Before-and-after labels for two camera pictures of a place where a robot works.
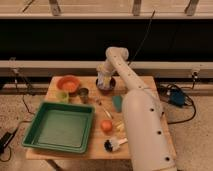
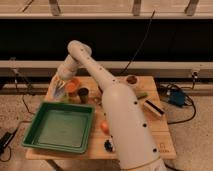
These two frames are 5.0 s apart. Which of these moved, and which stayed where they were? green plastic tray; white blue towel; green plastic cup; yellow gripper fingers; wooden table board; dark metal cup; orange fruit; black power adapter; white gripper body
Moved: yellow gripper fingers; white blue towel; white gripper body
Stayed: wooden table board; green plastic cup; green plastic tray; orange fruit; black power adapter; dark metal cup
